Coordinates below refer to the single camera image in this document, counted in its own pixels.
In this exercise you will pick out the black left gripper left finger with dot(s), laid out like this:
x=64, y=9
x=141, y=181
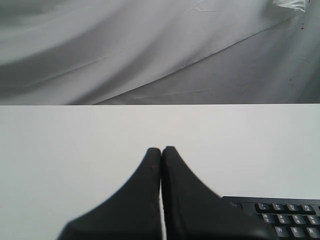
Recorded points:
x=132, y=213

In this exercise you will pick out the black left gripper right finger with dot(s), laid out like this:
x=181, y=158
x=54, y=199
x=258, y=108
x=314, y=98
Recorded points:
x=194, y=212

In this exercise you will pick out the black acer keyboard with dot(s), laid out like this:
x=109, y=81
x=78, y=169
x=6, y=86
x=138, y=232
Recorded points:
x=291, y=218

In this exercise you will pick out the grey backdrop cloth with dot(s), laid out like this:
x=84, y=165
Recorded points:
x=159, y=52

